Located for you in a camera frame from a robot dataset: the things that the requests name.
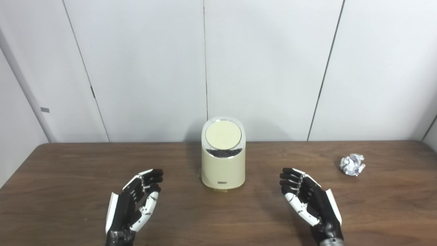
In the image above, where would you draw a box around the white paper ball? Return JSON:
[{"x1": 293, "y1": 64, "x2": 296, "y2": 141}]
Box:
[{"x1": 340, "y1": 153, "x2": 366, "y2": 177}]

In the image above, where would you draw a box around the white and black left hand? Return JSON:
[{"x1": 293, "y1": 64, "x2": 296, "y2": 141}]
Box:
[{"x1": 105, "y1": 168, "x2": 164, "y2": 246}]

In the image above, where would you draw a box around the white and black right hand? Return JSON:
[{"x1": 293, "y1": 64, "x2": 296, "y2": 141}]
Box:
[{"x1": 279, "y1": 167, "x2": 344, "y2": 245}]

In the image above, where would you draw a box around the cream-colored lidded bin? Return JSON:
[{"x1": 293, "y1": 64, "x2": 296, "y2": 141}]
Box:
[{"x1": 201, "y1": 117, "x2": 246, "y2": 193}]

